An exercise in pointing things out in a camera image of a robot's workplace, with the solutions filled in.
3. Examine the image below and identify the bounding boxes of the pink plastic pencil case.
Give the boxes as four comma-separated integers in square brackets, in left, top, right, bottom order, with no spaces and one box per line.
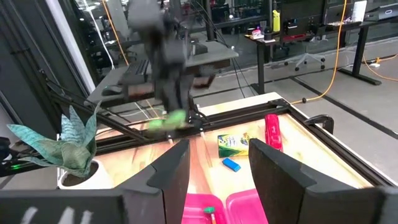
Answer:
[182,188,270,224]

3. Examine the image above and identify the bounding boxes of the black aluminium table frame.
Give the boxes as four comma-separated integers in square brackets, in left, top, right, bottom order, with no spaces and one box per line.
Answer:
[0,70,398,187]

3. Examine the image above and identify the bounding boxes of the green yellow crayon box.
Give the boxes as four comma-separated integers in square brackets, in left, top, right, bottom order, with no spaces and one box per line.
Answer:
[217,133,252,159]

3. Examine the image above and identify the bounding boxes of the blue eraser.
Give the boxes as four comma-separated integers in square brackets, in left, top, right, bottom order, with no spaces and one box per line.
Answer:
[221,157,242,173]

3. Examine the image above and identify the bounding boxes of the black keyboard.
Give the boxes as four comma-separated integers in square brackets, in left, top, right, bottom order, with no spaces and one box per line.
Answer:
[119,58,150,85]

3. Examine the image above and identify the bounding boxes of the thin yellow cable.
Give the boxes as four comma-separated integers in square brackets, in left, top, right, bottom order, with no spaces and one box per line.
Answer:
[361,52,398,82]

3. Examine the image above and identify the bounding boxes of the office chair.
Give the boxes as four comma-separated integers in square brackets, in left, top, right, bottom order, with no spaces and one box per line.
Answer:
[283,40,326,72]

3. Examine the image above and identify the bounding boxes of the yellow floor cable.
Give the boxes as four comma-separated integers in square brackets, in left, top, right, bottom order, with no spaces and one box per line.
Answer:
[290,0,348,105]

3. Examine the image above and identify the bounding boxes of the black computer mouse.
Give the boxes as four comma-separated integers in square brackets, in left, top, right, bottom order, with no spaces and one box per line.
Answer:
[101,85,124,96]

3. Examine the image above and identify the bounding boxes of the red stapler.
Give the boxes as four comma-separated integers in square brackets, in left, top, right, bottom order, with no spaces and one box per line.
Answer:
[264,113,284,152]

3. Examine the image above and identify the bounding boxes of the green-handled scissors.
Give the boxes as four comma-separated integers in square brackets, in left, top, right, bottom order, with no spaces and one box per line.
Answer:
[147,108,188,132]

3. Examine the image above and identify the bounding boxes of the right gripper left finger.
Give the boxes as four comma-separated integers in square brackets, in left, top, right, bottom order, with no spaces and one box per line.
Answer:
[114,139,192,224]

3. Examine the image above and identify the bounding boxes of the orange hanging cable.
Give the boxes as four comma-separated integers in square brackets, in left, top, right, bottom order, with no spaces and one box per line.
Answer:
[101,0,130,67]

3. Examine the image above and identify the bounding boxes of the green artificial plant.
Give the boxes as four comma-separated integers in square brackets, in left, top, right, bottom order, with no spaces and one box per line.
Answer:
[6,101,103,179]

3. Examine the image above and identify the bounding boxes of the grey desk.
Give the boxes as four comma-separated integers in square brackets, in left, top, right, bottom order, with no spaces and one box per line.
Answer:
[86,40,239,105]

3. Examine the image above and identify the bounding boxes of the white plant pot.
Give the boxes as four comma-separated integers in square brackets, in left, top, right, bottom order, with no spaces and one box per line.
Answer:
[57,159,115,190]

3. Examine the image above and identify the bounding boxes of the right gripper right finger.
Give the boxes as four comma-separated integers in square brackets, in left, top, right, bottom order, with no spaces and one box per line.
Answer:
[248,138,386,224]

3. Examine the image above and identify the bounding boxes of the black background desk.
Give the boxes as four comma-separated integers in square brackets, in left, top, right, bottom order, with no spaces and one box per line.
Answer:
[244,18,398,94]

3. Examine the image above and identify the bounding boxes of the yellow bottle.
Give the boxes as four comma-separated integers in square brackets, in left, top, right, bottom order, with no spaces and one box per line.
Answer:
[272,9,281,32]

